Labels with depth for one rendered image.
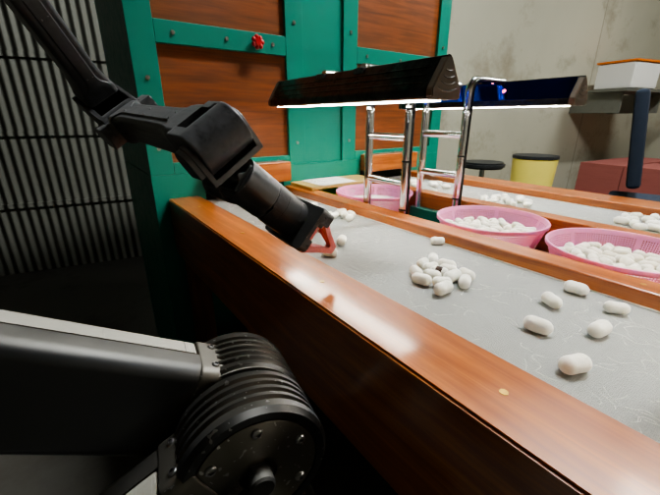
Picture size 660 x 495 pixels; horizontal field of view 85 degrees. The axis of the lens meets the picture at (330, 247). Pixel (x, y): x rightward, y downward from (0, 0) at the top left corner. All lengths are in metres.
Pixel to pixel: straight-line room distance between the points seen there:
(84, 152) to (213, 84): 1.82
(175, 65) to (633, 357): 1.24
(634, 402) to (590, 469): 0.15
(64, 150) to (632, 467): 3.00
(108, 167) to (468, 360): 2.80
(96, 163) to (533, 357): 2.85
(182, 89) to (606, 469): 1.24
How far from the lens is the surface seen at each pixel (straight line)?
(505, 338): 0.53
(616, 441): 0.40
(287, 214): 0.48
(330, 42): 1.54
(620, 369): 0.54
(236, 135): 0.44
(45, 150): 3.04
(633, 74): 5.31
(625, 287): 0.72
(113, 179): 3.01
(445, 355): 0.43
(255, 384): 0.34
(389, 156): 1.65
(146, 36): 1.27
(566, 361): 0.49
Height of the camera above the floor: 1.01
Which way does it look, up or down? 20 degrees down
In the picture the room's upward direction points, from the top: straight up
